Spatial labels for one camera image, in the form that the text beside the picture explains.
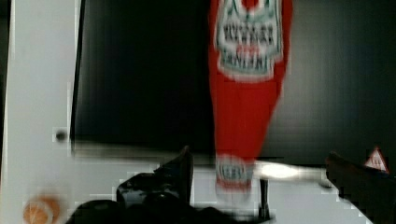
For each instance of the red ketchup bottle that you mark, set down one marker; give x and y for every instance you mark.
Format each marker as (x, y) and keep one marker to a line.
(248, 55)

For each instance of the orange half toy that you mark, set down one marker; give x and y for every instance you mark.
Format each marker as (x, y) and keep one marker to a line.
(43, 209)

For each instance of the silver toaster oven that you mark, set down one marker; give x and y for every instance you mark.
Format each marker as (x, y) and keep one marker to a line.
(141, 86)

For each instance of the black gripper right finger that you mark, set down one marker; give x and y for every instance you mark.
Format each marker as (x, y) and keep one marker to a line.
(372, 191)

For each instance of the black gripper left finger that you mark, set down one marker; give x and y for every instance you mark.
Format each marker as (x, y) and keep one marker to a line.
(174, 177)

